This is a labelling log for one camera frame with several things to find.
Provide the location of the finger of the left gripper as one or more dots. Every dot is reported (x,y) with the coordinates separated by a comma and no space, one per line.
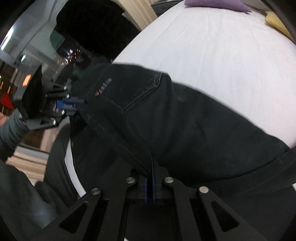
(69,101)
(66,110)

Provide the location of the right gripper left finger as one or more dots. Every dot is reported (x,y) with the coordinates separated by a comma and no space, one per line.
(139,186)

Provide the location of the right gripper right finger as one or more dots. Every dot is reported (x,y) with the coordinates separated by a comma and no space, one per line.
(160,189)

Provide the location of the black denim pants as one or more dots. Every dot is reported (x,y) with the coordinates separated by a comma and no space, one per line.
(132,116)

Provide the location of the left forearm grey sleeve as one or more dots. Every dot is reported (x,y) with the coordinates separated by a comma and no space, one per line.
(12,132)

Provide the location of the left hand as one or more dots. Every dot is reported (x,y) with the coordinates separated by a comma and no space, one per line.
(3,118)

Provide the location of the beige curtain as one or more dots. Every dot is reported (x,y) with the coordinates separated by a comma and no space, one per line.
(140,12)

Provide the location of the purple pillow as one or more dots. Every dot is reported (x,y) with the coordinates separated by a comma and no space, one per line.
(234,5)

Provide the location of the yellow pillow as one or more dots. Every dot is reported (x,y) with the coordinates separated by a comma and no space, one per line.
(273,20)

